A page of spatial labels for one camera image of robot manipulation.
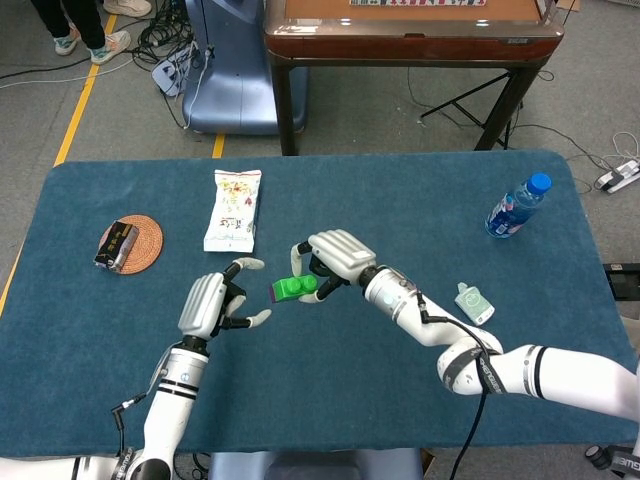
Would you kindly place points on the brown mahjong table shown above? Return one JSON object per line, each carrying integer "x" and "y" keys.
{"x": 415, "y": 42}

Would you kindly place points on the person in black trousers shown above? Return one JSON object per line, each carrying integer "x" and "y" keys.
{"x": 85, "y": 20}

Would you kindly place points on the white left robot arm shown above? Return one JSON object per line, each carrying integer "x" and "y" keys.
{"x": 167, "y": 410}

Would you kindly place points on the grey blue robot torso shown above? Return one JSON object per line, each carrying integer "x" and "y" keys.
{"x": 315, "y": 465}

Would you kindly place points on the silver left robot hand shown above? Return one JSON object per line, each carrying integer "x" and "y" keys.
{"x": 202, "y": 305}

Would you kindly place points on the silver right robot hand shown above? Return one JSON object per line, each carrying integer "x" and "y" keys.
{"x": 340, "y": 252}

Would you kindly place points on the row of face-up mahjong tiles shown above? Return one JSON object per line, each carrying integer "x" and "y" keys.
{"x": 415, "y": 2}

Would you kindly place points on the green toy brick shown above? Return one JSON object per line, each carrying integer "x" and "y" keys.
{"x": 295, "y": 287}

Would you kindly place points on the small black carton box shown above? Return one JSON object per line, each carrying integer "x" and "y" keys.
{"x": 116, "y": 246}

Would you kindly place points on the black tripod stand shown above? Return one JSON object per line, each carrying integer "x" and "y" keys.
{"x": 495, "y": 115}

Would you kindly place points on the pale green wipes packet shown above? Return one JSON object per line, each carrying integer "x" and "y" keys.
{"x": 474, "y": 304}

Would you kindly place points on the round woven orange coaster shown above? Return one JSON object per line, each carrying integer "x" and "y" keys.
{"x": 147, "y": 240}

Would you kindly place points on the blue robot pedestal base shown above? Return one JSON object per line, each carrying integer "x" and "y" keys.
{"x": 240, "y": 85}

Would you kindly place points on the white snack bag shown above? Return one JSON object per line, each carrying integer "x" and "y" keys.
{"x": 232, "y": 215}

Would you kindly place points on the black equipment box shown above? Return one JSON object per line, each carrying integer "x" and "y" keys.
{"x": 624, "y": 281}

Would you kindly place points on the blue plastic water bottle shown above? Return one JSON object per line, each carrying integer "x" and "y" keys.
{"x": 515, "y": 207}

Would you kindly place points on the blue felt table cloth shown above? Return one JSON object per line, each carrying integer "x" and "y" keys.
{"x": 350, "y": 390}

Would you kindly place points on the white power strip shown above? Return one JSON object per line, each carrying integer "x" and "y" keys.
{"x": 617, "y": 177}

